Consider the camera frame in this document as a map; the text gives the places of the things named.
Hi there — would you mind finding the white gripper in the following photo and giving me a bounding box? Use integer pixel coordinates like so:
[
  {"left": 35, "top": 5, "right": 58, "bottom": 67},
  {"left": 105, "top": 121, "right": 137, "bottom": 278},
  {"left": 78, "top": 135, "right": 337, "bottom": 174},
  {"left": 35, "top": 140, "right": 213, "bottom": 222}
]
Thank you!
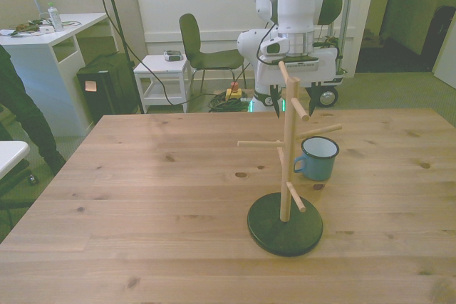
[{"left": 258, "top": 46, "right": 339, "bottom": 120}]

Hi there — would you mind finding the white desk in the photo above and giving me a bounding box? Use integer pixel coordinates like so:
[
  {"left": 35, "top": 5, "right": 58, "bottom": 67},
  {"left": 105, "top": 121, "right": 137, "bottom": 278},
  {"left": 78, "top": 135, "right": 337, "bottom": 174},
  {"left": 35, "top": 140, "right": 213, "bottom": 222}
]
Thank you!
[{"left": 0, "top": 11, "right": 119, "bottom": 138}]

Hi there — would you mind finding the coiled dark cable bundle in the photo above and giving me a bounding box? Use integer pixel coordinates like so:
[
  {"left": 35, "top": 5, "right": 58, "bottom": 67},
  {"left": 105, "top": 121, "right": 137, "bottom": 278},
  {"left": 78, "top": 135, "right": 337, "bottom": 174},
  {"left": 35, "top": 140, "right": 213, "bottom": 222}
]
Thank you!
[{"left": 207, "top": 91, "right": 251, "bottom": 113}]

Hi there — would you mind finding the yellow emergency stop button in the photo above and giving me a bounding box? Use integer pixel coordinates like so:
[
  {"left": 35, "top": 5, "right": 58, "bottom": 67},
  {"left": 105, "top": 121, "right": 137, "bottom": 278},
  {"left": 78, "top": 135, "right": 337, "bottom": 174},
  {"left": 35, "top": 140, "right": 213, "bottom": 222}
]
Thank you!
[{"left": 225, "top": 81, "right": 244, "bottom": 103}]

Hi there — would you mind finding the clear plastic bottle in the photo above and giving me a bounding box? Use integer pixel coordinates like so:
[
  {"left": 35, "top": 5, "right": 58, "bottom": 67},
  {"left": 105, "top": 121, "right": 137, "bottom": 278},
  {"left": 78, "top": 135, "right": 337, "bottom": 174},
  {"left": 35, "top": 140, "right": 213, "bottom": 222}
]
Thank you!
[{"left": 47, "top": 1, "right": 66, "bottom": 33}]

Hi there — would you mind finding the blue enamel mug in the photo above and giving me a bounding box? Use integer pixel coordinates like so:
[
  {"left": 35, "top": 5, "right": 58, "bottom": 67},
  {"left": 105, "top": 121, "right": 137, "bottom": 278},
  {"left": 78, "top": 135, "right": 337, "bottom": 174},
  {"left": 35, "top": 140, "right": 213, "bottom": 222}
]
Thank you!
[{"left": 292, "top": 136, "right": 341, "bottom": 182}]

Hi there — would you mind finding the black cable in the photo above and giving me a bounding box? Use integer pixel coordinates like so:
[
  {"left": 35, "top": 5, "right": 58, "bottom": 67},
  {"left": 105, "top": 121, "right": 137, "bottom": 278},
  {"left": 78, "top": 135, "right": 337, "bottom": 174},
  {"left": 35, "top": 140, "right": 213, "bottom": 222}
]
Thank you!
[{"left": 88, "top": 0, "right": 247, "bottom": 107}]

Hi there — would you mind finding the white wheeled cart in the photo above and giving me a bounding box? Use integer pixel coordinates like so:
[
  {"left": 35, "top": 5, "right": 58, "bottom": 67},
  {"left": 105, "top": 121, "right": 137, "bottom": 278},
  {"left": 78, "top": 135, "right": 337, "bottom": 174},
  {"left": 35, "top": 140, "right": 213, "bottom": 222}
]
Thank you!
[{"left": 302, "top": 33, "right": 348, "bottom": 109}]

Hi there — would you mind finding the white rounded table top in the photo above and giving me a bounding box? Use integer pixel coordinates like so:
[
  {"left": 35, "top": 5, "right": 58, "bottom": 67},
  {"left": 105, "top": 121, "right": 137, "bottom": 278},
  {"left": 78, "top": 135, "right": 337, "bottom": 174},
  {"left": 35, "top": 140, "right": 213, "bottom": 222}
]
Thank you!
[{"left": 0, "top": 140, "right": 30, "bottom": 179}]

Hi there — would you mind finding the white vented wrist camera box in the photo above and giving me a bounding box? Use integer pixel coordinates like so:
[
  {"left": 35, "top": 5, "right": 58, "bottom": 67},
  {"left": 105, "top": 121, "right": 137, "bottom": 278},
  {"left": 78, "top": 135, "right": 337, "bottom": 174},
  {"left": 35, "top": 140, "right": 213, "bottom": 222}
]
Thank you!
[{"left": 284, "top": 55, "right": 319, "bottom": 69}]

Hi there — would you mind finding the dark moulded chair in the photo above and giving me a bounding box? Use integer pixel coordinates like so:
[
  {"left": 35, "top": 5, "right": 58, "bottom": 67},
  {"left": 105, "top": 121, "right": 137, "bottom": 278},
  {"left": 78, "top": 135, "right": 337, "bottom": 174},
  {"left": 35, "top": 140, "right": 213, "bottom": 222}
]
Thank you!
[{"left": 178, "top": 13, "right": 247, "bottom": 93}]

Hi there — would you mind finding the person in dark clothes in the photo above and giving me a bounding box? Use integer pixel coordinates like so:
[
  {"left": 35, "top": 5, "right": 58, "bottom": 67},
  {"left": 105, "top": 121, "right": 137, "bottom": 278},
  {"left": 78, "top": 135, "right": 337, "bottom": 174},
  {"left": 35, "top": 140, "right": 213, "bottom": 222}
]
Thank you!
[{"left": 0, "top": 46, "right": 67, "bottom": 177}]

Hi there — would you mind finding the black box case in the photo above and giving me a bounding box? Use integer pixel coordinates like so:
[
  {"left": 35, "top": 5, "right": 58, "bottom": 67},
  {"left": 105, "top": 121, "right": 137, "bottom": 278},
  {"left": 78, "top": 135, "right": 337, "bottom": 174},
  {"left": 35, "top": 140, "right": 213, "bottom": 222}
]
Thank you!
[{"left": 76, "top": 53, "right": 139, "bottom": 124}]

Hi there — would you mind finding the wooden mug tree black base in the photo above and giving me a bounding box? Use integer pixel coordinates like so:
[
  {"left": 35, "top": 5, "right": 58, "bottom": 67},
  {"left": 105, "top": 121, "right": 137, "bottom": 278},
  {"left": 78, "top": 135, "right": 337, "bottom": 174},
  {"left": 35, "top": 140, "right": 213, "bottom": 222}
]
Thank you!
[{"left": 237, "top": 61, "right": 343, "bottom": 258}]

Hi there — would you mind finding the small white side table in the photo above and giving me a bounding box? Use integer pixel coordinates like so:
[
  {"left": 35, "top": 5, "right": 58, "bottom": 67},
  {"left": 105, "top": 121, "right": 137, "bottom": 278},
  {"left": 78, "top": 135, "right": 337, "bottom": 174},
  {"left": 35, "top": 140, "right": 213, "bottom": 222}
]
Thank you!
[{"left": 133, "top": 54, "right": 192, "bottom": 113}]

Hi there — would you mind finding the aluminium profile pole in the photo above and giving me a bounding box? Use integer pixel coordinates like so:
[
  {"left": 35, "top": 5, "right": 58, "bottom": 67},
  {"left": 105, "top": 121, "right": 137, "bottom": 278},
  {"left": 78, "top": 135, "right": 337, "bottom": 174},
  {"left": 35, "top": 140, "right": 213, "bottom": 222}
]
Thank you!
[{"left": 329, "top": 0, "right": 358, "bottom": 70}]

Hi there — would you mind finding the black tripod stand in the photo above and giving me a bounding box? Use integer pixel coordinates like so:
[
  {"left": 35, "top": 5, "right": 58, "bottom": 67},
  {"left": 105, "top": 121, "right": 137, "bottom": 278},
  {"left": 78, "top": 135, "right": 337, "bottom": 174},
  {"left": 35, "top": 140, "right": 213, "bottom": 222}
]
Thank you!
[{"left": 83, "top": 0, "right": 145, "bottom": 115}]

